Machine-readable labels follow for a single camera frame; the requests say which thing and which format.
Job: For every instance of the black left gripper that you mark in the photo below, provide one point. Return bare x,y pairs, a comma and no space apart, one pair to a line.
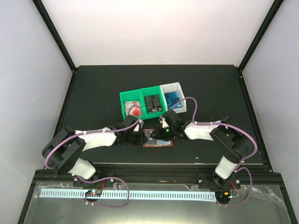
140,141

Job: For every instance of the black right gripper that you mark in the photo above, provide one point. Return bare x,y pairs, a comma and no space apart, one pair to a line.
159,135

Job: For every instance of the black vip card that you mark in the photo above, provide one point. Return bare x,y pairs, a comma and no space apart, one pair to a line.
150,141

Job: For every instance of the brown leather card holder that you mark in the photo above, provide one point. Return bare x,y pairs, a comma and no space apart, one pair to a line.
161,143

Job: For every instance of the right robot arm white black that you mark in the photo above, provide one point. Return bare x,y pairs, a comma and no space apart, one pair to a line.
236,144

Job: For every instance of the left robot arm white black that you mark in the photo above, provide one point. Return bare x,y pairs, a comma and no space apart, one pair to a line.
62,153

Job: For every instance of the stack of white red cards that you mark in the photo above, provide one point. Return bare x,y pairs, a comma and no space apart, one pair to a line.
132,108

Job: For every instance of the stack of blue cards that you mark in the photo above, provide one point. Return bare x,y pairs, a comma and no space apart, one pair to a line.
171,99

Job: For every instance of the green bin with black cards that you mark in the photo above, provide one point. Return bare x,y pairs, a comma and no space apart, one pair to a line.
155,90

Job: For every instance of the stack of black cards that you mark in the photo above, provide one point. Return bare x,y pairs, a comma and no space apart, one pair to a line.
152,103

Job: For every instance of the green bin with red cards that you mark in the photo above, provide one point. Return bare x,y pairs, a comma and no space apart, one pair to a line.
133,95

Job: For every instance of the white bin with blue cards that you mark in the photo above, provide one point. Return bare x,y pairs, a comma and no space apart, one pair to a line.
165,88

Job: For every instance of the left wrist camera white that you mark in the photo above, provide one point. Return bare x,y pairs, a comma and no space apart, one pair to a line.
138,126

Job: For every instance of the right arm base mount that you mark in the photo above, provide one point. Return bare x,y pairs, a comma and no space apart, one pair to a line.
213,182

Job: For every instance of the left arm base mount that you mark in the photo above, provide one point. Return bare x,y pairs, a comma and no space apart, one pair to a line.
94,179

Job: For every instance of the white slotted cable duct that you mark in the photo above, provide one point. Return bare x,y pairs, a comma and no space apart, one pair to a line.
132,195

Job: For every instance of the black aluminium frame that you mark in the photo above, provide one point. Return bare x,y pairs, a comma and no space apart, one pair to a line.
211,93

